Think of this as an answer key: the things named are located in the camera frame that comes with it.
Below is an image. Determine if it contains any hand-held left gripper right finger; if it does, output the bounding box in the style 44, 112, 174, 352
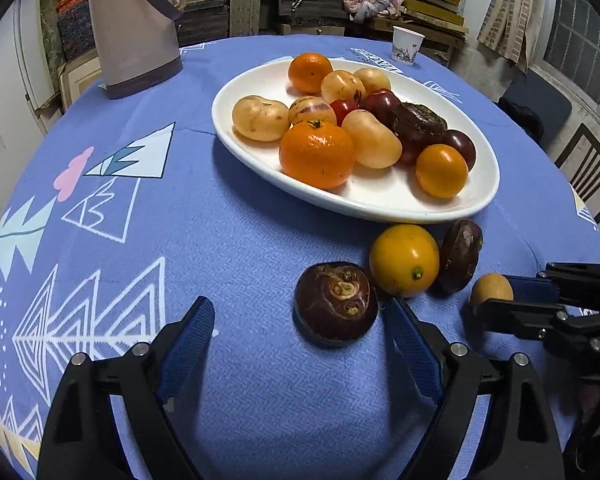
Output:
384, 296, 566, 480

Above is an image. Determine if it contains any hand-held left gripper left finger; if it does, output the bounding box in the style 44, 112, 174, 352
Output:
36, 296, 216, 480

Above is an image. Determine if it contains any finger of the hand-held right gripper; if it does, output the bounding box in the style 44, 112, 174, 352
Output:
472, 297, 588, 358
505, 261, 600, 306

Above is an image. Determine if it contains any small yellow pepino melon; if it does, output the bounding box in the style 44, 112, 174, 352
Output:
468, 273, 515, 309

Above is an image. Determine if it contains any white oval plate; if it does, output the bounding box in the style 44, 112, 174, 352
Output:
211, 57, 501, 224

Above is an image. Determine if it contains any dark red plum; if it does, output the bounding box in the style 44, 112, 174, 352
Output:
358, 91, 402, 126
437, 129, 477, 171

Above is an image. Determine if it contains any red cherry tomato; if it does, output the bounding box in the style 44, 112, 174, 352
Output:
397, 137, 431, 167
329, 98, 359, 122

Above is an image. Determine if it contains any pale yellow pepino melon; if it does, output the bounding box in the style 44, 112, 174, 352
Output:
341, 110, 403, 170
321, 70, 367, 105
353, 67, 392, 95

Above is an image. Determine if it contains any orange mandarin with stem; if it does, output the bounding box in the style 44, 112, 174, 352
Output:
279, 120, 356, 191

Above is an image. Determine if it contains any spotted yellow pepino melon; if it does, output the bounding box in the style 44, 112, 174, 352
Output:
231, 95, 290, 142

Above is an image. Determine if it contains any striped pepino melon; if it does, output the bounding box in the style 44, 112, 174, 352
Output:
288, 96, 338, 128

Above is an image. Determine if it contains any person's right hand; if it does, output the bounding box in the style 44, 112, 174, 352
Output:
575, 382, 600, 431

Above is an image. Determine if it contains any blue printed tablecloth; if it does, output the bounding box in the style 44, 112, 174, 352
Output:
0, 35, 600, 480

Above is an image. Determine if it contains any wooden chair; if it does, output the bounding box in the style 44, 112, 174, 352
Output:
554, 121, 600, 224

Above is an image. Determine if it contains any black bag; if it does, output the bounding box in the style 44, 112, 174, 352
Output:
496, 99, 546, 143

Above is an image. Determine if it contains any dark blue chair back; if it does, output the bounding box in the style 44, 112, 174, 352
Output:
500, 66, 573, 133

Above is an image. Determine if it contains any window with grille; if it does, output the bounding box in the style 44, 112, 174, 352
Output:
532, 0, 600, 128

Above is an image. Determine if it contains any printed paper cup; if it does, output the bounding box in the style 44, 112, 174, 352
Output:
391, 25, 426, 67

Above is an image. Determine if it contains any beige checked hanging cloth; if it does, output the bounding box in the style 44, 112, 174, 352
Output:
476, 0, 546, 75

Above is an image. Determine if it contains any framed panel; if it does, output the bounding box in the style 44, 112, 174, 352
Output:
54, 56, 105, 111

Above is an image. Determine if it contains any beige thermos jug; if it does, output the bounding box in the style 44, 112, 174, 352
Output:
87, 0, 184, 100

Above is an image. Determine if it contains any white board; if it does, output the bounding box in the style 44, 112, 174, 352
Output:
11, 0, 63, 113

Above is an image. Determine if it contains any pink plastic bag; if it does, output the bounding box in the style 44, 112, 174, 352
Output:
341, 0, 405, 23

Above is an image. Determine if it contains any stack of patterned boxes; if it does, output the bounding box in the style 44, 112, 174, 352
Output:
39, 0, 99, 63

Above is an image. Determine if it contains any stack of wooden boxes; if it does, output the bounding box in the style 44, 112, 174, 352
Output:
170, 0, 468, 53

